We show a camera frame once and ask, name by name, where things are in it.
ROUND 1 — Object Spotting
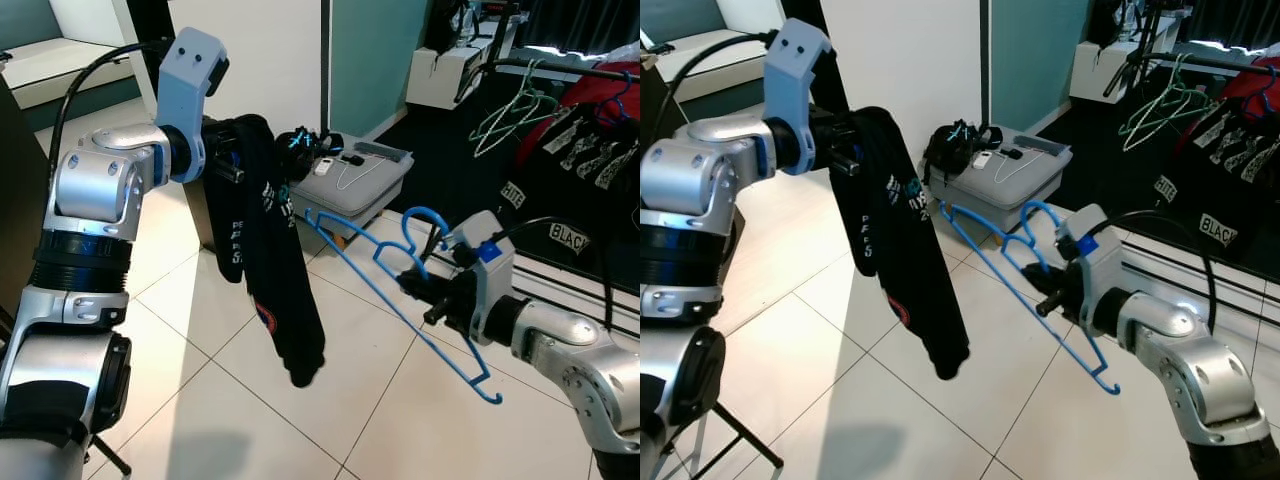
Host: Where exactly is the black door frame post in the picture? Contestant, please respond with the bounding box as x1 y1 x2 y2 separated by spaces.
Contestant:
782 0 873 113
125 0 179 126

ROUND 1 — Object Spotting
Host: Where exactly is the pale green wire hanger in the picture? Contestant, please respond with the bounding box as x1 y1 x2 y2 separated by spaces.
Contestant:
468 60 563 159
1118 55 1216 153

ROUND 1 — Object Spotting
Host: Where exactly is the red cloth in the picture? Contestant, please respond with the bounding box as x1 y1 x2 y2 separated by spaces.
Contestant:
515 60 640 171
1235 55 1280 121

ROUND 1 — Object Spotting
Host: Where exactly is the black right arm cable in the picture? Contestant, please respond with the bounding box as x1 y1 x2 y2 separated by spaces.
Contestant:
1085 208 1219 331
480 215 616 331

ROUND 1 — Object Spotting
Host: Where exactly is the bed with white sheet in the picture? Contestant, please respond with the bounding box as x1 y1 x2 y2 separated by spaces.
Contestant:
0 35 141 111
640 28 776 101

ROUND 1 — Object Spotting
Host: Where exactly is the black metal clothes rack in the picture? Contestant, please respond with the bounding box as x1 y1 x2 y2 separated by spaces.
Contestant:
1100 10 1280 266
455 55 640 301

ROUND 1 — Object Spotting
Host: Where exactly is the white shelf unit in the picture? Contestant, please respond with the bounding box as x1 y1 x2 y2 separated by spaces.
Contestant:
1068 30 1161 104
405 40 501 111

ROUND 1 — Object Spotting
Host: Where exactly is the black bag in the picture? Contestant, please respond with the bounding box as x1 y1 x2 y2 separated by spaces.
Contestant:
1088 0 1141 46
425 0 479 56

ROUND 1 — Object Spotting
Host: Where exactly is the dark grey curtain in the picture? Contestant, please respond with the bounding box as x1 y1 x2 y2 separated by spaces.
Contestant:
520 0 640 56
1180 0 1280 46

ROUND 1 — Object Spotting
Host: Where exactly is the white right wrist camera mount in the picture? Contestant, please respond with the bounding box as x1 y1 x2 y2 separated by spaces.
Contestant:
440 210 518 346
1062 205 1126 336

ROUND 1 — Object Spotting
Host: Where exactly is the black garment with print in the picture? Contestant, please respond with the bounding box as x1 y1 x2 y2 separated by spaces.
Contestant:
828 105 973 381
203 113 328 391

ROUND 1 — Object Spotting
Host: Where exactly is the blue plastic clothes hanger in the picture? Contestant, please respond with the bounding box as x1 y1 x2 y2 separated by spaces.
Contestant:
940 198 1123 396
303 205 504 406

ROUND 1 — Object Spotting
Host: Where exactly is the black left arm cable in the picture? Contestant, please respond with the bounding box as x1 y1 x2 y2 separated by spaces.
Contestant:
660 30 781 151
47 40 176 196

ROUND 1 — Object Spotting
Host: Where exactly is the black garment white lettering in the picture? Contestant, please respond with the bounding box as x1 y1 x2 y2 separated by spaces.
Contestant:
1150 100 1280 263
497 95 640 296

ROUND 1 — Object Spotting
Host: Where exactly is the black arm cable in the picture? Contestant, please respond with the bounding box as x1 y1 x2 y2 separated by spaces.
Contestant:
480 215 616 331
1085 208 1219 331
47 40 176 196
660 30 781 151

